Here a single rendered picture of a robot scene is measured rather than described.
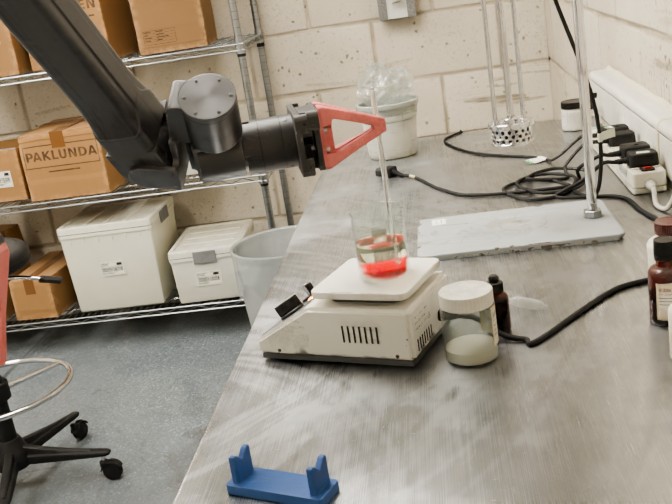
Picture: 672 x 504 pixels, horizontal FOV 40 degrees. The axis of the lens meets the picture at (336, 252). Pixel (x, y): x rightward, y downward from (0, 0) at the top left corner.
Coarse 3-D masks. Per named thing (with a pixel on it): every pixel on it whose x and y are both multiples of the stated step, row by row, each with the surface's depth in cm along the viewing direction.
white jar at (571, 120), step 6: (564, 102) 209; (570, 102) 208; (576, 102) 207; (564, 108) 208; (570, 108) 207; (576, 108) 207; (564, 114) 209; (570, 114) 208; (576, 114) 207; (564, 120) 209; (570, 120) 208; (576, 120) 208; (564, 126) 210; (570, 126) 209; (576, 126) 208
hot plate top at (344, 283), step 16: (336, 272) 111; (352, 272) 110; (416, 272) 106; (432, 272) 107; (320, 288) 106; (336, 288) 105; (352, 288) 104; (368, 288) 104; (384, 288) 103; (400, 288) 102; (416, 288) 103
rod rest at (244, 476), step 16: (240, 448) 84; (240, 464) 83; (320, 464) 80; (240, 480) 83; (256, 480) 83; (272, 480) 83; (288, 480) 82; (304, 480) 82; (320, 480) 80; (336, 480) 81; (256, 496) 82; (272, 496) 81; (288, 496) 80; (304, 496) 79; (320, 496) 79
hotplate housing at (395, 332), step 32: (288, 320) 108; (320, 320) 105; (352, 320) 104; (384, 320) 102; (416, 320) 102; (288, 352) 109; (320, 352) 107; (352, 352) 105; (384, 352) 103; (416, 352) 102
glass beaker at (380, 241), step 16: (352, 208) 106; (368, 208) 108; (384, 208) 107; (400, 208) 105; (352, 224) 104; (368, 224) 102; (384, 224) 102; (400, 224) 103; (368, 240) 103; (384, 240) 103; (400, 240) 103; (368, 256) 104; (384, 256) 103; (400, 256) 104; (368, 272) 104; (384, 272) 104; (400, 272) 104
